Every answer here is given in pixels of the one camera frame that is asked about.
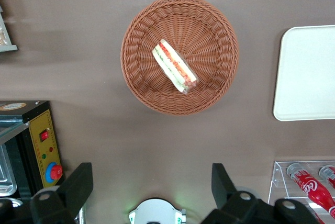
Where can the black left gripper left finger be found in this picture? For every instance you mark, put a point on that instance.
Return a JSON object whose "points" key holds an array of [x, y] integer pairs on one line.
{"points": [[68, 195]]}

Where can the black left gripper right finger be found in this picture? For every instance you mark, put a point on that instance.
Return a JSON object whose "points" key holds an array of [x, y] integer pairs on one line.
{"points": [[235, 208]]}

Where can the triangle sandwich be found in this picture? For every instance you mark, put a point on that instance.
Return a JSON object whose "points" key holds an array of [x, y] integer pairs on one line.
{"points": [[172, 64]]}

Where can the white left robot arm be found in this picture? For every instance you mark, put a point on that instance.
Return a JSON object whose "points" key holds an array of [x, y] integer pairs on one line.
{"points": [[157, 211]]}

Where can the beige plastic serving tray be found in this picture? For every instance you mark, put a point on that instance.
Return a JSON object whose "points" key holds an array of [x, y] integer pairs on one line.
{"points": [[306, 77]]}

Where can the grey snack tray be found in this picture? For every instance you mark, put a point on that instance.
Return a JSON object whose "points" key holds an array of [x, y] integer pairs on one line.
{"points": [[8, 48]]}

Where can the round brown wicker basket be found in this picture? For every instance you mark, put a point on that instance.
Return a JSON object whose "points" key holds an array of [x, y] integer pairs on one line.
{"points": [[209, 38]]}

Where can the clear acrylic bottle rack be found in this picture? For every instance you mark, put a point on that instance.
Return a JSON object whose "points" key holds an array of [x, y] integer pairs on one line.
{"points": [[280, 182]]}

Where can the steel food warmer pan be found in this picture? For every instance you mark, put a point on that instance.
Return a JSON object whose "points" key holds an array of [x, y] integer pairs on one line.
{"points": [[5, 171]]}

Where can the black food warmer yellow panel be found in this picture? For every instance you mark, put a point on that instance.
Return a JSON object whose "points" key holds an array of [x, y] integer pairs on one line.
{"points": [[39, 124]]}

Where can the red cola bottle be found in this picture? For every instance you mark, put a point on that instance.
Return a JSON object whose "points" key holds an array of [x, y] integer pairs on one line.
{"points": [[329, 175], [314, 190]]}

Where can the clear bag of crackers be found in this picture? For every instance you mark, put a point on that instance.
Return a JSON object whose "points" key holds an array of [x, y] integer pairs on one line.
{"points": [[2, 38]]}

